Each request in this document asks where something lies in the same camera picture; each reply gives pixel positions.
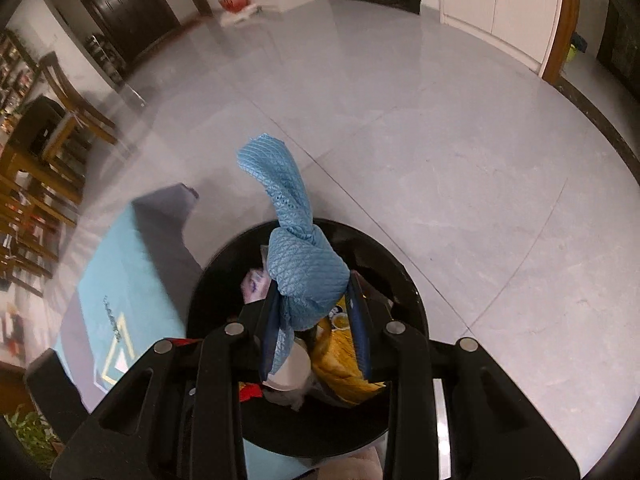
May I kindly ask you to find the green potted plant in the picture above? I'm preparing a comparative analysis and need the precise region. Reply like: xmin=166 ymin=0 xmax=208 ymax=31
xmin=4 ymin=404 xmax=64 ymax=470

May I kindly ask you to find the dark wooden door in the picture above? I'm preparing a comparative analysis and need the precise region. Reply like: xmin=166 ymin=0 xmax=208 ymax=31
xmin=72 ymin=0 xmax=182 ymax=69

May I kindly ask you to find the red and white bag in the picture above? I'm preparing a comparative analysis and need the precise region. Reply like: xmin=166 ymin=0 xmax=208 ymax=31
xmin=219 ymin=0 xmax=262 ymax=27

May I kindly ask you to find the yellow chip bag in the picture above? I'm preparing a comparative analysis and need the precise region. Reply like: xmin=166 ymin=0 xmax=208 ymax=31
xmin=310 ymin=295 xmax=389 ymax=407

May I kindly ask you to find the wooden dining chair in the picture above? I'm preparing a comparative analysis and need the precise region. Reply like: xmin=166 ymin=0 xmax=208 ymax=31
xmin=39 ymin=52 xmax=119 ymax=144

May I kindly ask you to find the blue mesh cloth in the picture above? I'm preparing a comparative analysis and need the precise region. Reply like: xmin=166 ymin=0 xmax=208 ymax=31
xmin=236 ymin=132 xmax=351 ymax=376

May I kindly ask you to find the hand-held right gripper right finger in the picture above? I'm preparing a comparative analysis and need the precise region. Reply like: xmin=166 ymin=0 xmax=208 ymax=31
xmin=347 ymin=270 xmax=581 ymax=480

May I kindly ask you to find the pink packet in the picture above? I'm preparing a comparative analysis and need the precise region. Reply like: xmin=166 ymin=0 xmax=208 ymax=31
xmin=242 ymin=267 xmax=274 ymax=307

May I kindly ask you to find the green plastic container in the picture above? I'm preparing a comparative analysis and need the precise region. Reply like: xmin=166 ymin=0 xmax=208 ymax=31
xmin=567 ymin=32 xmax=587 ymax=64

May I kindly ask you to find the white tall cabinet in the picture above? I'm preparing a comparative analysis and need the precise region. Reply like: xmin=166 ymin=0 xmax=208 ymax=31
xmin=439 ymin=0 xmax=567 ymax=74

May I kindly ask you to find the metal shoe rack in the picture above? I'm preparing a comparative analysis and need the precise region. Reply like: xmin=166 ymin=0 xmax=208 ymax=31
xmin=84 ymin=34 xmax=124 ymax=87

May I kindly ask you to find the black trash bin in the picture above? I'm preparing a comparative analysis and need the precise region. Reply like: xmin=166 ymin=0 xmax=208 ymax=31
xmin=185 ymin=219 xmax=429 ymax=459

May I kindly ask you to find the teal and purple floor mat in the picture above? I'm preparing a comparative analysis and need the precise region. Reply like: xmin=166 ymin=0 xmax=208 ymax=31
xmin=52 ymin=185 xmax=386 ymax=480

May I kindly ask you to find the wooden door frame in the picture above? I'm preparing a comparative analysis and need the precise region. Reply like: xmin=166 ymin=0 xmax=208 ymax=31
xmin=541 ymin=0 xmax=584 ymax=84

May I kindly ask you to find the dark glass cabinet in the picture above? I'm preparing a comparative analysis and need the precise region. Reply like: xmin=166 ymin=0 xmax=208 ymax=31
xmin=596 ymin=0 xmax=640 ymax=92

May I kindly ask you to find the black bag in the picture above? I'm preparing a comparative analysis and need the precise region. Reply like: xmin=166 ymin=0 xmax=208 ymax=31
xmin=12 ymin=97 xmax=69 ymax=157

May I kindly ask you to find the white paper cup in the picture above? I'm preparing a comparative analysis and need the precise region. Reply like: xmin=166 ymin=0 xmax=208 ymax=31
xmin=262 ymin=337 xmax=316 ymax=394

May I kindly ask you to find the black chair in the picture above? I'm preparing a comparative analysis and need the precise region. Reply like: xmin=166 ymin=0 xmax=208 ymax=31
xmin=22 ymin=349 xmax=89 ymax=423

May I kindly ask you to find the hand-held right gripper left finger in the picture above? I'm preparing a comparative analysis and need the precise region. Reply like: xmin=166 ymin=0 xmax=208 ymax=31
xmin=50 ymin=280 xmax=283 ymax=480

